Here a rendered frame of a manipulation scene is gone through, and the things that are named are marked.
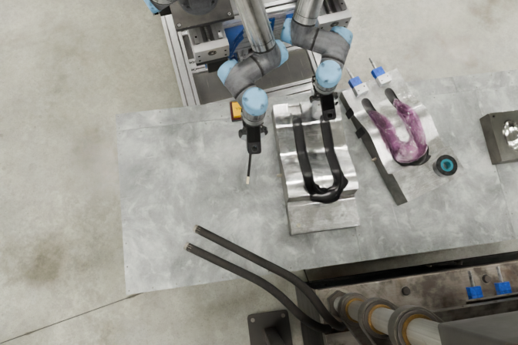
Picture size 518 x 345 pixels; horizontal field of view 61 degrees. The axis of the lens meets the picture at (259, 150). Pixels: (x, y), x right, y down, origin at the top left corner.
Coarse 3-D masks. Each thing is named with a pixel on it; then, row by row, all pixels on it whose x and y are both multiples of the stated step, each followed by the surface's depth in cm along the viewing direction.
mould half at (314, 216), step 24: (288, 120) 171; (312, 120) 171; (336, 120) 172; (288, 144) 169; (312, 144) 169; (336, 144) 170; (288, 168) 164; (312, 168) 164; (288, 192) 159; (288, 216) 165; (312, 216) 165; (336, 216) 165
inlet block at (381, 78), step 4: (372, 64) 182; (376, 68) 181; (380, 68) 181; (372, 72) 181; (376, 72) 180; (380, 72) 180; (384, 72) 180; (376, 76) 180; (380, 76) 178; (384, 76) 178; (388, 76) 178; (376, 80) 180; (380, 80) 178; (384, 80) 178; (388, 80) 178; (380, 84) 178; (384, 84) 179
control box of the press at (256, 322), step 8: (272, 312) 236; (280, 312) 236; (248, 320) 234; (256, 320) 234; (264, 320) 234; (272, 320) 235; (280, 320) 235; (288, 320) 235; (248, 328) 233; (256, 328) 233; (264, 328) 233; (272, 328) 231; (280, 328) 234; (288, 328) 234; (256, 336) 232; (264, 336) 232; (272, 336) 207; (280, 336) 233; (288, 336) 233; (256, 344) 231; (264, 344) 231; (272, 344) 186; (280, 344) 183; (288, 344) 232
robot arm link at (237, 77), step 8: (224, 64) 133; (232, 64) 133; (240, 64) 134; (248, 64) 133; (256, 64) 133; (224, 72) 133; (232, 72) 132; (240, 72) 132; (248, 72) 133; (256, 72) 134; (224, 80) 133; (232, 80) 132; (240, 80) 132; (248, 80) 133; (256, 80) 136; (232, 88) 132; (240, 88) 131
